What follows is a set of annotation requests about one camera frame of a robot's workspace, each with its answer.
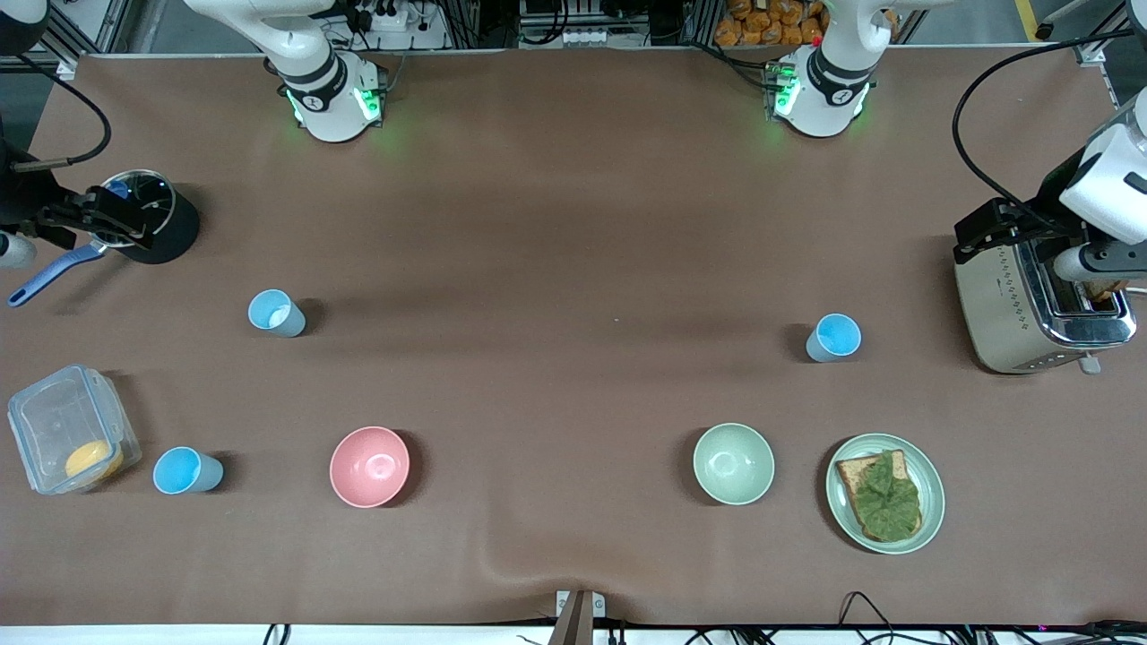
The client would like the blue plastic cup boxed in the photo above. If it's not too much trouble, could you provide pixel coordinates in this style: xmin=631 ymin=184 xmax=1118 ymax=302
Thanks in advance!
xmin=806 ymin=314 xmax=862 ymax=364
xmin=152 ymin=446 xmax=225 ymax=495
xmin=248 ymin=288 xmax=306 ymax=339

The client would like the glass lid with blue knob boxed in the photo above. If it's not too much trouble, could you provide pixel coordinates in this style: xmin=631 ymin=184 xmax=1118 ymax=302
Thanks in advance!
xmin=99 ymin=170 xmax=176 ymax=249

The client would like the silver beige toaster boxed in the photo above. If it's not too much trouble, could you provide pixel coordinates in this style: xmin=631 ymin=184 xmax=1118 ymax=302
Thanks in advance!
xmin=953 ymin=235 xmax=1137 ymax=375

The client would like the clear plastic container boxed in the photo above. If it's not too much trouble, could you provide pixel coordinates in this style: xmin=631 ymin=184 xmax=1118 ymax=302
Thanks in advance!
xmin=7 ymin=364 xmax=142 ymax=495

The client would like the orange round food piece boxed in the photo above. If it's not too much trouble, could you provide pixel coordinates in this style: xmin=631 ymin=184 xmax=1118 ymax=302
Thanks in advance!
xmin=65 ymin=439 xmax=125 ymax=481

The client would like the pale green plate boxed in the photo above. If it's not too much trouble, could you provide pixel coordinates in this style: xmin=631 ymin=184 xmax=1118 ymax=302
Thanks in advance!
xmin=825 ymin=434 xmax=946 ymax=555

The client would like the green lettuce leaf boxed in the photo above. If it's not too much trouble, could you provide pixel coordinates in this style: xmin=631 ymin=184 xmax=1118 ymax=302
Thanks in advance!
xmin=851 ymin=451 xmax=922 ymax=541

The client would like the toast slice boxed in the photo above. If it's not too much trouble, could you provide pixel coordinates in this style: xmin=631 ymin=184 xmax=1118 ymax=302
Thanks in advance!
xmin=835 ymin=450 xmax=924 ymax=543

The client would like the bag of orange buns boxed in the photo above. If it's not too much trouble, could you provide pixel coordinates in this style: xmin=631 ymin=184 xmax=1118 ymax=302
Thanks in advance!
xmin=714 ymin=0 xmax=830 ymax=48

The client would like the white power strip with plugs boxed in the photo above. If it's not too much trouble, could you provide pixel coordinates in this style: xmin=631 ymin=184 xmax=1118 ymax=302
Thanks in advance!
xmin=352 ymin=0 xmax=424 ymax=33

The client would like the pale green bowl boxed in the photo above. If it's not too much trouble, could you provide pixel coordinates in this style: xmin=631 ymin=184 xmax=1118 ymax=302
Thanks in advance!
xmin=693 ymin=423 xmax=776 ymax=506

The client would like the pink bowl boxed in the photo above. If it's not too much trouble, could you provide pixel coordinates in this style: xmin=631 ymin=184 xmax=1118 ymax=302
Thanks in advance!
xmin=329 ymin=426 xmax=411 ymax=509

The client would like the brown table cover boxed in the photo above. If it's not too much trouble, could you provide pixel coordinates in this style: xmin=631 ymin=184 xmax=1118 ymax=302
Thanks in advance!
xmin=0 ymin=49 xmax=1147 ymax=626

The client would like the black pot with blue handle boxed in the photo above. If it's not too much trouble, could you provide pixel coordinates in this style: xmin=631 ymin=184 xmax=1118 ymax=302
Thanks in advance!
xmin=7 ymin=170 xmax=201 ymax=308

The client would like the black looped floor cable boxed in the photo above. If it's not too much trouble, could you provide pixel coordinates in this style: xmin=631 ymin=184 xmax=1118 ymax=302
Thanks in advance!
xmin=838 ymin=591 xmax=899 ymax=645

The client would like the grey metal bracket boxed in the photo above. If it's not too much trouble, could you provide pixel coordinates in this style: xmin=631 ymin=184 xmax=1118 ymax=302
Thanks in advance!
xmin=548 ymin=589 xmax=607 ymax=645

